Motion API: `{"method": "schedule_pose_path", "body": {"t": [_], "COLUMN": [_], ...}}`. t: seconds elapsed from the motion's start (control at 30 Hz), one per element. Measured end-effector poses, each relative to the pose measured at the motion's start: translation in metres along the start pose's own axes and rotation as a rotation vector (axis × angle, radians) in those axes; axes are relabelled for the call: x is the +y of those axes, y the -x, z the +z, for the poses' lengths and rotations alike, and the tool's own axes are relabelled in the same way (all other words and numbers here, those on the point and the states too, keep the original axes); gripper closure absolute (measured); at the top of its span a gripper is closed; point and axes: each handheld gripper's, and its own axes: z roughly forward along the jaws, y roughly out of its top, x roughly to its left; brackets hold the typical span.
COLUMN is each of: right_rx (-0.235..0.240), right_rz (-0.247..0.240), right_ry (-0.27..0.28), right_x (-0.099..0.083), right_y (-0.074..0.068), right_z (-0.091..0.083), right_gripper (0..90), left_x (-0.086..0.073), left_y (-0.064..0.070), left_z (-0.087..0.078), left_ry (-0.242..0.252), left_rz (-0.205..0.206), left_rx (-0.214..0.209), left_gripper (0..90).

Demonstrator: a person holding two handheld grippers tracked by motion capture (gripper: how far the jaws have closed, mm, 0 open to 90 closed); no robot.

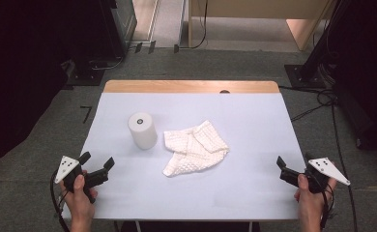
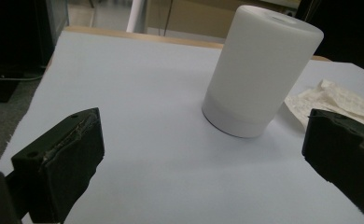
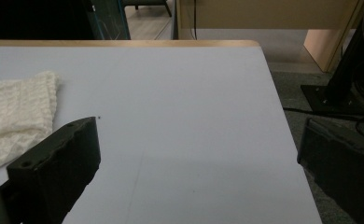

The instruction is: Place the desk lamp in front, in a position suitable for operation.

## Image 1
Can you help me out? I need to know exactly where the left hand-held gripper cable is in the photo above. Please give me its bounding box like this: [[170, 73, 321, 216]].
[[49, 170, 72, 232]]

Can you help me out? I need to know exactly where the long black floor cable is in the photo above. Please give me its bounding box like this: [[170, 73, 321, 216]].
[[331, 102, 359, 232]]

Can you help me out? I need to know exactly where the black cabinet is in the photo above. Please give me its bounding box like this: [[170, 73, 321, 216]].
[[101, 0, 138, 60]]

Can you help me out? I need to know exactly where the hand-held gripper cable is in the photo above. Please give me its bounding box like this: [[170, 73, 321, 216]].
[[318, 180, 337, 231], [49, 170, 72, 232]]

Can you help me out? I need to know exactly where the black curtain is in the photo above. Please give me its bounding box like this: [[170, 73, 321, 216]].
[[334, 0, 377, 160], [0, 0, 102, 189]]

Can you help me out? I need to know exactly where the person's right hand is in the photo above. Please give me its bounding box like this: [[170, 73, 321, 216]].
[[293, 173, 338, 223]]

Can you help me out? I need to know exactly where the wooden table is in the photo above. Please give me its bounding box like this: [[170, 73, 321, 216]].
[[60, 79, 310, 223]]

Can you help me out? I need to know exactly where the black stand with base plate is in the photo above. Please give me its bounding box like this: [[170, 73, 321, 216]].
[[284, 0, 352, 90]]

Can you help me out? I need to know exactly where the black stand base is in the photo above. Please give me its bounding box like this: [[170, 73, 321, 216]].
[[68, 59, 105, 87]]

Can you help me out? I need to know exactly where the person's left hand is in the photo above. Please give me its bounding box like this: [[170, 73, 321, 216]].
[[60, 173, 99, 223]]

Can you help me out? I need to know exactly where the aluminium frame post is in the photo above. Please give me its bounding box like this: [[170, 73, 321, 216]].
[[173, 0, 189, 54], [134, 0, 161, 55]]

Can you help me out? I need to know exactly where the right hand-held gripper cable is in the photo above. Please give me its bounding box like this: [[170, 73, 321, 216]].
[[318, 180, 337, 231]]

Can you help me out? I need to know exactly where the white plastic cylinder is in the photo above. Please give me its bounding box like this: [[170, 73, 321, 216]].
[[127, 111, 159, 151]]

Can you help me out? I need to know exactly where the white table sheet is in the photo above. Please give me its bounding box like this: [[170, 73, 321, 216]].
[[60, 92, 310, 222]]

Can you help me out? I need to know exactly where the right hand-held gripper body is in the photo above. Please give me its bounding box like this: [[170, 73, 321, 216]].
[[279, 157, 352, 194]]

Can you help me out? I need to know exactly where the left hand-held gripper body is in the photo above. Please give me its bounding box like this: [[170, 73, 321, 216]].
[[54, 156, 110, 205]]

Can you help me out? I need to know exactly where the black floor cable bundle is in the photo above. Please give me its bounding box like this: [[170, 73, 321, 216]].
[[278, 84, 339, 123]]

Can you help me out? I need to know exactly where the grey floor cable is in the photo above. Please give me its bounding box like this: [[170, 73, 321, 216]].
[[91, 56, 125, 71]]

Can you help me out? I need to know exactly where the white knitted cloth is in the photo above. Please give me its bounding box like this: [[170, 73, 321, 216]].
[[161, 119, 231, 178]]

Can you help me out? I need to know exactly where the light wooden desk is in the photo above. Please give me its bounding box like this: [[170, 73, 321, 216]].
[[188, 0, 334, 52]]

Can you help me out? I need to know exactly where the black hanging cable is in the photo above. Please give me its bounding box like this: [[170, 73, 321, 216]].
[[179, 0, 209, 50]]

